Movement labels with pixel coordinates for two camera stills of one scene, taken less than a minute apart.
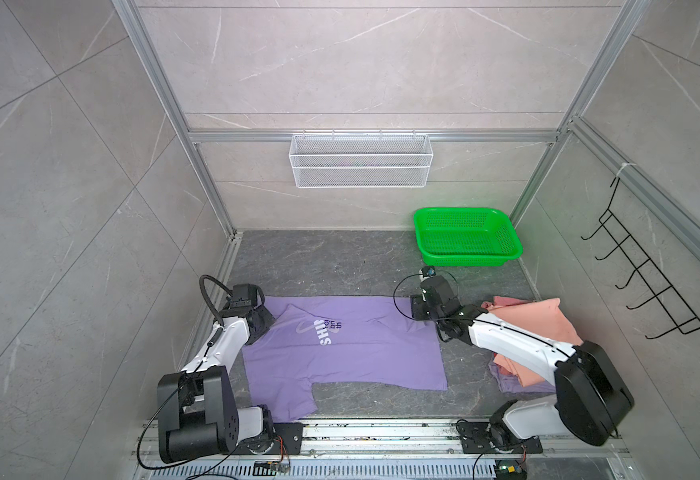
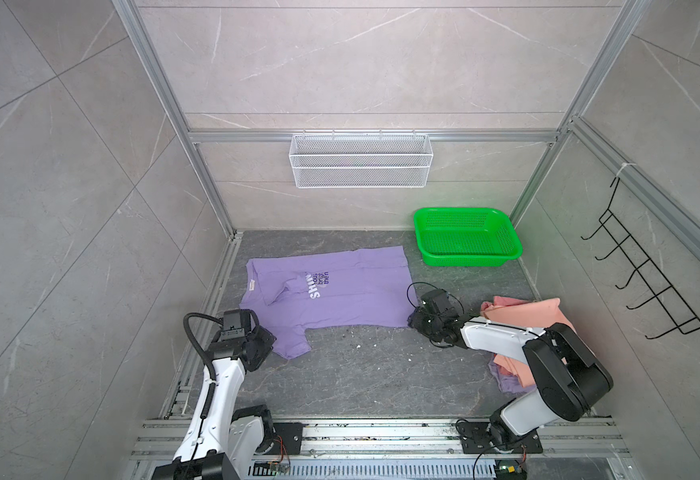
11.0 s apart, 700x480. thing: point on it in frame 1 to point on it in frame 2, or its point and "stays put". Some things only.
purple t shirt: (336, 343) to (352, 289)
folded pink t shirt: (545, 318) stays put
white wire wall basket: (360, 161) stays put
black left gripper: (266, 317) to (267, 340)
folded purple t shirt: (512, 384) stays put
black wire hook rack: (663, 289) stays put
